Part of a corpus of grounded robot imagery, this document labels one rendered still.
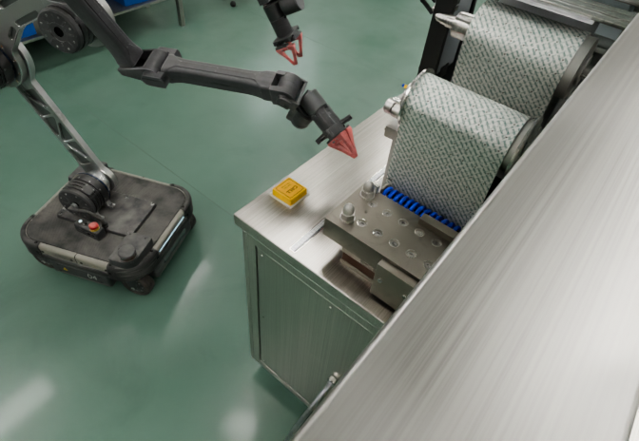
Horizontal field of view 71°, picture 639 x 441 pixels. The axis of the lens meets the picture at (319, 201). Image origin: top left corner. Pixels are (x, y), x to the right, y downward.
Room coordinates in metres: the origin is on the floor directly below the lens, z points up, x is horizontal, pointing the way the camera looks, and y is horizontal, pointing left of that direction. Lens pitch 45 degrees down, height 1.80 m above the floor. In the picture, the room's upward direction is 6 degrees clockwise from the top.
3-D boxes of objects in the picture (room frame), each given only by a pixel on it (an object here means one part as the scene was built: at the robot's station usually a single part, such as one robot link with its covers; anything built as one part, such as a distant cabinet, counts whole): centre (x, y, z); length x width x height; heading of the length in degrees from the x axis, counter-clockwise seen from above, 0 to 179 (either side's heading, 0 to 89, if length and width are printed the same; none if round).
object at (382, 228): (0.66, -0.23, 1.00); 0.40 x 0.16 x 0.06; 55
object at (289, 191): (0.91, 0.09, 0.91); 0.07 x 0.07 x 0.02; 55
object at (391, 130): (0.96, -0.18, 1.05); 0.06 x 0.05 x 0.31; 55
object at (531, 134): (0.76, -0.40, 1.25); 0.15 x 0.01 x 0.15; 145
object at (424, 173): (0.79, -0.26, 1.11); 0.23 x 0.01 x 0.18; 55
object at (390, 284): (0.58, -0.18, 0.97); 0.10 x 0.03 x 0.11; 55
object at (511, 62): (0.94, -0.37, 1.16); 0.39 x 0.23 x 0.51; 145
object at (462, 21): (1.12, -0.32, 1.34); 0.06 x 0.06 x 0.06; 55
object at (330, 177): (1.65, -0.77, 0.88); 2.52 x 0.66 x 0.04; 145
